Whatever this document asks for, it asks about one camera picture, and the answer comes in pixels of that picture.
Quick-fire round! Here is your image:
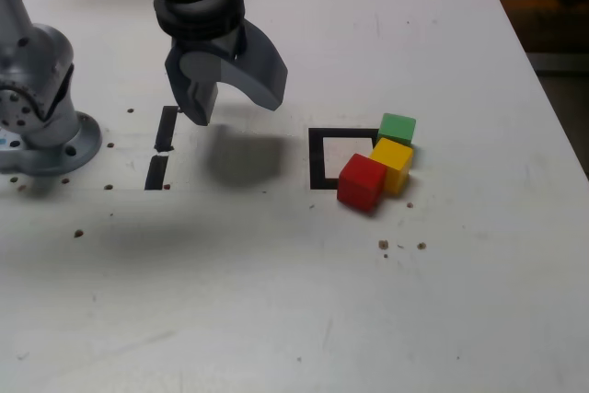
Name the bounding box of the black tape strip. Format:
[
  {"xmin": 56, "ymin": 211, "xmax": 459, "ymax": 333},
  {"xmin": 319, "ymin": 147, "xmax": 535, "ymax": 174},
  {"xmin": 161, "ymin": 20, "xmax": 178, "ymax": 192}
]
[{"xmin": 144, "ymin": 105, "xmax": 179, "ymax": 191}]

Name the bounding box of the yellow cube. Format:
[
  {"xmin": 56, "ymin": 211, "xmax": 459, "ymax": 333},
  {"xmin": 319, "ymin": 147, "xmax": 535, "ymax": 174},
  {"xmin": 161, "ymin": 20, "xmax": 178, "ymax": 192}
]
[{"xmin": 370, "ymin": 137, "xmax": 414, "ymax": 196}]

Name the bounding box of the black tape square outline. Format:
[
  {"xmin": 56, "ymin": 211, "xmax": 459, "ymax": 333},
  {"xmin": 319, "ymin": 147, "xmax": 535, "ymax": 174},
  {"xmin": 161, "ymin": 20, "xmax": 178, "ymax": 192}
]
[{"xmin": 307, "ymin": 127, "xmax": 383, "ymax": 191}]

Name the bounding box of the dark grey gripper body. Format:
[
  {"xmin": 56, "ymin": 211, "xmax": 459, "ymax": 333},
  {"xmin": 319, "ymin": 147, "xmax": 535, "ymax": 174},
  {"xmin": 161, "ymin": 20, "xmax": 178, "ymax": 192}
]
[{"xmin": 171, "ymin": 23, "xmax": 246, "ymax": 62}]

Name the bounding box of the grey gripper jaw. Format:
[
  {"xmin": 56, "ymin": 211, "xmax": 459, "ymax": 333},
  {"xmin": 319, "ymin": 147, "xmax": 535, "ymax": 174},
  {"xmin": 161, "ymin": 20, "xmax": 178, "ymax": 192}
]
[
  {"xmin": 218, "ymin": 17, "xmax": 289, "ymax": 113},
  {"xmin": 164, "ymin": 45, "xmax": 223, "ymax": 127}
]

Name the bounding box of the green cube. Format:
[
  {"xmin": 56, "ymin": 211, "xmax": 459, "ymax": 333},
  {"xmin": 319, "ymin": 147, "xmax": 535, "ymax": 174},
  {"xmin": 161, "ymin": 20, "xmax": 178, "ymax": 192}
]
[{"xmin": 376, "ymin": 112, "xmax": 418, "ymax": 148}]

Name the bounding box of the red cube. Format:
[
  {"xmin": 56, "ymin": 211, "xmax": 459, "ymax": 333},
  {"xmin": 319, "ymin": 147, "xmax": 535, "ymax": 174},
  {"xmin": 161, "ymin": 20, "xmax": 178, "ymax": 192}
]
[{"xmin": 337, "ymin": 153, "xmax": 388, "ymax": 214}]

